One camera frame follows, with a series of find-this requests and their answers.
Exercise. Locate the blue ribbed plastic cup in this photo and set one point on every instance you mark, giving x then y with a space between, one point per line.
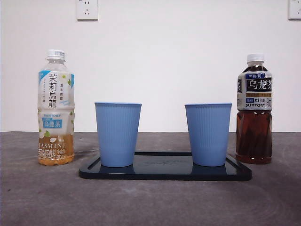
117 136
208 136

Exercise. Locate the white wall socket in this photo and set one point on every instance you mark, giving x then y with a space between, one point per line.
295 9
87 9

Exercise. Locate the dark oolong tea bottle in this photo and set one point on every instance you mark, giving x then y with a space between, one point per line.
254 131

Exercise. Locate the jasmine oolong tea bottle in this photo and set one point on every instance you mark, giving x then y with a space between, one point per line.
56 122

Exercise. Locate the dark rectangular tray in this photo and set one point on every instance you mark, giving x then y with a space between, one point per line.
162 170

